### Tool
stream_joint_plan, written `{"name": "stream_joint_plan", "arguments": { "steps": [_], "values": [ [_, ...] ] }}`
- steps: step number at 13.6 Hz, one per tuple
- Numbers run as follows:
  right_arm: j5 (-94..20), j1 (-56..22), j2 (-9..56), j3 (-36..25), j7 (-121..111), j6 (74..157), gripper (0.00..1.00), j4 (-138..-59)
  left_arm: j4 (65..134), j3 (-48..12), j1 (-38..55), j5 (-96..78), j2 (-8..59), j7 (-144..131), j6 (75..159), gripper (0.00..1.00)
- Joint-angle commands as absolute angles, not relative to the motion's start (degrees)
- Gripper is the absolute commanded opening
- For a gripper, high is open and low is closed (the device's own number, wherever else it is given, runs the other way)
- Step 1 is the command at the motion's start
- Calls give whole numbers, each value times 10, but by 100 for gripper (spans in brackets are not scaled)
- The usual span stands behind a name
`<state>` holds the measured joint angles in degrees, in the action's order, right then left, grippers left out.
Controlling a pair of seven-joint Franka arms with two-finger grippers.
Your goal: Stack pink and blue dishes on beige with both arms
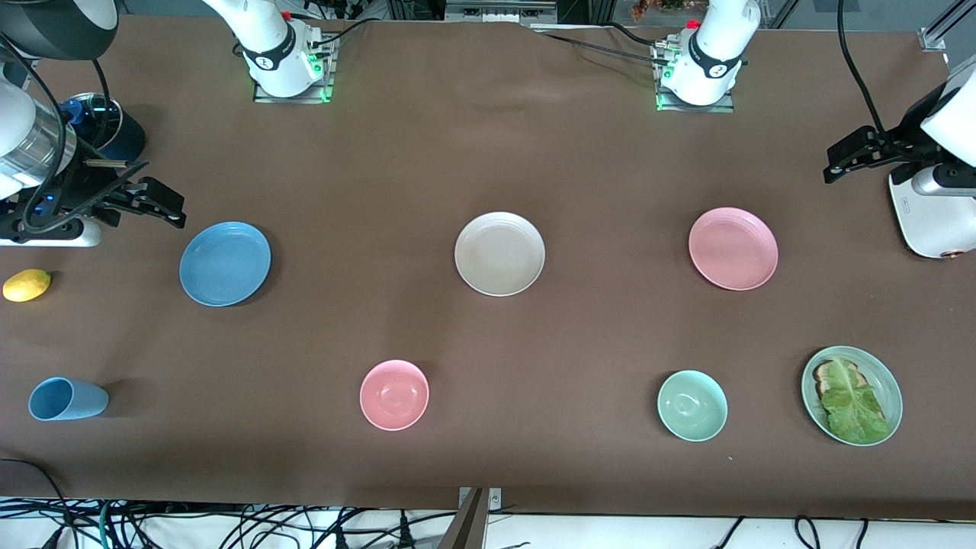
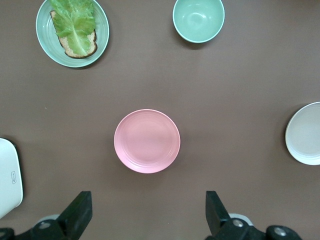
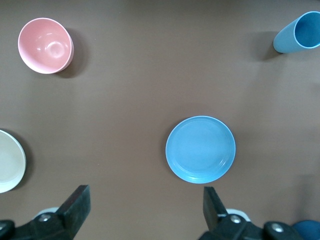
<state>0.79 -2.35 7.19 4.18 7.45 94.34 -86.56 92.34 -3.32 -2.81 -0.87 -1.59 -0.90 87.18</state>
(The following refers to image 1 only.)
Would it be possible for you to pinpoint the small pink bowl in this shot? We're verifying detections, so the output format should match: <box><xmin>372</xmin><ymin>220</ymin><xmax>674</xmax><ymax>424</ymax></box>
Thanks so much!
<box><xmin>359</xmin><ymin>359</ymin><xmax>430</xmax><ymax>432</ymax></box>

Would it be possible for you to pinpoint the aluminium frame profile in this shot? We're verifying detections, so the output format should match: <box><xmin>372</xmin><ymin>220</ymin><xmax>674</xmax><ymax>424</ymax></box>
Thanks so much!
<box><xmin>918</xmin><ymin>0</ymin><xmax>976</xmax><ymax>53</ymax></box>

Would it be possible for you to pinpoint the blue cup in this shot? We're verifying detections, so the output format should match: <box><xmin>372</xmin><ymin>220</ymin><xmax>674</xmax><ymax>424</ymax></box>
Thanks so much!
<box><xmin>28</xmin><ymin>377</ymin><xmax>110</xmax><ymax>422</ymax></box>

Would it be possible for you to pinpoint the pink plate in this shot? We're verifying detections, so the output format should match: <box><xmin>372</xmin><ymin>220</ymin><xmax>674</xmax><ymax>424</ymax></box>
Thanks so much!
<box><xmin>689</xmin><ymin>207</ymin><xmax>779</xmax><ymax>291</ymax></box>

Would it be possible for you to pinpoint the orange decoration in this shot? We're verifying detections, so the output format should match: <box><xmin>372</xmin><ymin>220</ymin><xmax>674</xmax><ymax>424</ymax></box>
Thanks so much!
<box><xmin>630</xmin><ymin>0</ymin><xmax>691</xmax><ymax>21</ymax></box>

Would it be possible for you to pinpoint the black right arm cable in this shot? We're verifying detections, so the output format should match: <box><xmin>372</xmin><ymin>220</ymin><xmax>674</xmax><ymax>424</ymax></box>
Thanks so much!
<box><xmin>0</xmin><ymin>34</ymin><xmax>150</xmax><ymax>233</ymax></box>

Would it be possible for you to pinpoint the glass lid with blue knob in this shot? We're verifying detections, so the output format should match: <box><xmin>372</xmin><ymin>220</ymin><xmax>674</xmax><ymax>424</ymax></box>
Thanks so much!
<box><xmin>63</xmin><ymin>92</ymin><xmax>124</xmax><ymax>150</ymax></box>

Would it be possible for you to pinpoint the brown table cloth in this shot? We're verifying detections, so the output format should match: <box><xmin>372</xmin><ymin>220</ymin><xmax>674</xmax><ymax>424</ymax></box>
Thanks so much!
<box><xmin>0</xmin><ymin>15</ymin><xmax>976</xmax><ymax>521</ymax></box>

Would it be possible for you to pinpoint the small green bowl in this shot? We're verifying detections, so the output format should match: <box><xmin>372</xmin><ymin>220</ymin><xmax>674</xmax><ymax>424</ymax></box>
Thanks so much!
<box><xmin>657</xmin><ymin>370</ymin><xmax>728</xmax><ymax>442</ymax></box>

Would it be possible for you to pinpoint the white appliance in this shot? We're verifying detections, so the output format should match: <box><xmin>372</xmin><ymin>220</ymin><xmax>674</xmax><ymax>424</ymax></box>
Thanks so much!
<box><xmin>889</xmin><ymin>172</ymin><xmax>976</xmax><ymax>260</ymax></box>

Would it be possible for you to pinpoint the dark stand bar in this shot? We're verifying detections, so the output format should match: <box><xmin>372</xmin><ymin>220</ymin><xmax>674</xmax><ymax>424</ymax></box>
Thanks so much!
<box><xmin>438</xmin><ymin>488</ymin><xmax>490</xmax><ymax>549</ymax></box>

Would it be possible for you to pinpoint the toast slice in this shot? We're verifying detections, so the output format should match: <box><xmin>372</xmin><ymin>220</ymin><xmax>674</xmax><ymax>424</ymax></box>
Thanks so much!
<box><xmin>813</xmin><ymin>360</ymin><xmax>866</xmax><ymax>397</ymax></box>

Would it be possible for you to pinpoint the black cable on cloth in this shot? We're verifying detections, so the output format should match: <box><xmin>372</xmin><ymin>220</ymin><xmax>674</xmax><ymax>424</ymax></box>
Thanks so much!
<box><xmin>599</xmin><ymin>21</ymin><xmax>668</xmax><ymax>50</ymax></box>
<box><xmin>534</xmin><ymin>29</ymin><xmax>666</xmax><ymax>63</ymax></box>
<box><xmin>309</xmin><ymin>18</ymin><xmax>376</xmax><ymax>48</ymax></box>

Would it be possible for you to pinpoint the yellow lemon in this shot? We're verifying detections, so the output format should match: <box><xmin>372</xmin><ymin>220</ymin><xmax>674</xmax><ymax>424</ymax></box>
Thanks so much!
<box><xmin>2</xmin><ymin>268</ymin><xmax>53</xmax><ymax>303</ymax></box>

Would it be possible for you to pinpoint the green plate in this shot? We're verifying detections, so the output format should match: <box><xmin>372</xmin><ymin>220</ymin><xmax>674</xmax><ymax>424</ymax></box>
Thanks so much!
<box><xmin>801</xmin><ymin>345</ymin><xmax>904</xmax><ymax>448</ymax></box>

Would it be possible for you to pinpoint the small metal clamp bracket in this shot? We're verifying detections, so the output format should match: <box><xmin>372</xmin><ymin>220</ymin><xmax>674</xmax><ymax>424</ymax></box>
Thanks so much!
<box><xmin>457</xmin><ymin>486</ymin><xmax>503</xmax><ymax>510</ymax></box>

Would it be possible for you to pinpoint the dark blue pan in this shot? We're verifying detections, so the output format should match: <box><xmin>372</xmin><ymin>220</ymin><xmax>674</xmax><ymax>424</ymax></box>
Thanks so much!
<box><xmin>57</xmin><ymin>91</ymin><xmax>146</xmax><ymax>165</ymax></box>

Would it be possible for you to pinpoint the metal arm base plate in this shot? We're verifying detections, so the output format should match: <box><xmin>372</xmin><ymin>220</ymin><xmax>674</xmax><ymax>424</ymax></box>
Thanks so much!
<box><xmin>654</xmin><ymin>42</ymin><xmax>736</xmax><ymax>114</ymax></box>
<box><xmin>253</xmin><ymin>34</ymin><xmax>335</xmax><ymax>104</ymax></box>

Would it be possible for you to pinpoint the beige plate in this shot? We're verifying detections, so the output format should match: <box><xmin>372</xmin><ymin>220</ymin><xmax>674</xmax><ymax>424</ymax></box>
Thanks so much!
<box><xmin>454</xmin><ymin>211</ymin><xmax>546</xmax><ymax>297</ymax></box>

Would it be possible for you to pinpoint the green lettuce leaf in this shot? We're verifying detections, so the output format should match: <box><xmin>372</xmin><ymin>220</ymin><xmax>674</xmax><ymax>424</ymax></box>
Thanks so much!
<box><xmin>820</xmin><ymin>358</ymin><xmax>889</xmax><ymax>445</ymax></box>

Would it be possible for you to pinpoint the blue plate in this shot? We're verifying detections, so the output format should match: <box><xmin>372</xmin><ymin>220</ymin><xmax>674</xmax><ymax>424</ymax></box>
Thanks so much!
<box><xmin>179</xmin><ymin>221</ymin><xmax>272</xmax><ymax>307</ymax></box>

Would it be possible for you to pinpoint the grey metal box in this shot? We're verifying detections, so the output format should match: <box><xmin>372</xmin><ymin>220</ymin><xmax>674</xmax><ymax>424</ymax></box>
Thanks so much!
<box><xmin>445</xmin><ymin>0</ymin><xmax>558</xmax><ymax>25</ymax></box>

